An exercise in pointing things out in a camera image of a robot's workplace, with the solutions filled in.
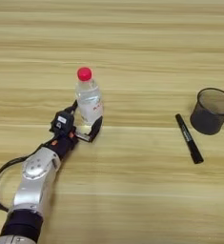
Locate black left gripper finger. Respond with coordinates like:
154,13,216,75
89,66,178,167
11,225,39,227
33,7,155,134
88,115,104,143
65,99,80,115

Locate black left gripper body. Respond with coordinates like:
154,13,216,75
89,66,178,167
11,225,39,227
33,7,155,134
49,129,92,160

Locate clear bottle with red cap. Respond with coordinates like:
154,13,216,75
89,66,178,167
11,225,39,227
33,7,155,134
74,67,104,127

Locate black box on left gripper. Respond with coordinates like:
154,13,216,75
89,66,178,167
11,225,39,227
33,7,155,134
49,110,76,137

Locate black marker pen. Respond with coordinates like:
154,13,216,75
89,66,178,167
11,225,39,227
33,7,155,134
174,113,205,165

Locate black mesh pen cup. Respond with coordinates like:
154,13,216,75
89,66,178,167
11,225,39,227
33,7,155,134
189,88,224,136

